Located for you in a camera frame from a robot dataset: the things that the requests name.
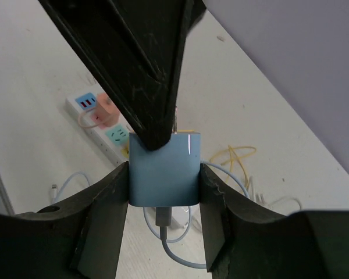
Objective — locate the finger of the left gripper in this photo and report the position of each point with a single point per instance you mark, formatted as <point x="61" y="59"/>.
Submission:
<point x="134" y="49"/>

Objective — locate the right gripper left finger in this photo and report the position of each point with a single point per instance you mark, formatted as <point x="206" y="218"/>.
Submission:
<point x="78" y="237"/>

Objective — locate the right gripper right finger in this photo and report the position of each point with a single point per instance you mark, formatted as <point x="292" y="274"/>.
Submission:
<point x="245" y="240"/>

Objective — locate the pink charger plug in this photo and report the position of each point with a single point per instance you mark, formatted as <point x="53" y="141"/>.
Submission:
<point x="106" y="113"/>

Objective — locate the white colourful power strip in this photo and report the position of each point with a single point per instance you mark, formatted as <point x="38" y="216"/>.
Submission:
<point x="112" y="141"/>

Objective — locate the blue charger plug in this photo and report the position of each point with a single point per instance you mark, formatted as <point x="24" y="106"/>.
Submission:
<point x="168" y="176"/>

